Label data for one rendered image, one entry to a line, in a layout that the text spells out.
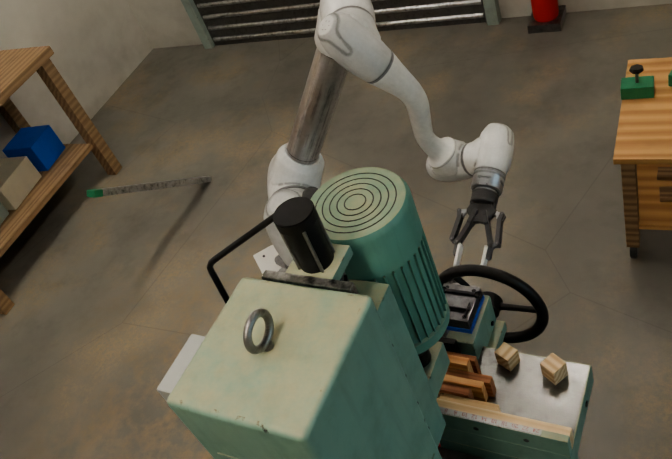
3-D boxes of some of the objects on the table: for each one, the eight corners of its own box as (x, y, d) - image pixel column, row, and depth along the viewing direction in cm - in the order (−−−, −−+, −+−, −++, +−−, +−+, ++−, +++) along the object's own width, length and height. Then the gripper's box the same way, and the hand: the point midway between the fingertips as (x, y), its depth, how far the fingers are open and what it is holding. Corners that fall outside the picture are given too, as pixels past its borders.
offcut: (568, 374, 148) (566, 362, 145) (555, 385, 147) (553, 373, 144) (554, 364, 151) (552, 352, 148) (542, 375, 150) (539, 363, 147)
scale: (542, 429, 136) (542, 429, 136) (540, 436, 135) (540, 435, 135) (315, 379, 160) (315, 378, 160) (312, 384, 160) (312, 383, 160)
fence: (572, 450, 137) (569, 435, 133) (570, 458, 136) (567, 443, 132) (304, 387, 166) (296, 374, 163) (301, 393, 165) (293, 380, 162)
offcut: (510, 371, 153) (507, 360, 150) (497, 363, 155) (494, 352, 153) (520, 361, 154) (517, 349, 151) (507, 352, 156) (504, 341, 154)
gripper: (448, 184, 205) (430, 260, 197) (517, 188, 195) (501, 269, 187) (456, 195, 211) (438, 270, 203) (523, 200, 201) (507, 279, 193)
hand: (470, 259), depth 196 cm, fingers open, 7 cm apart
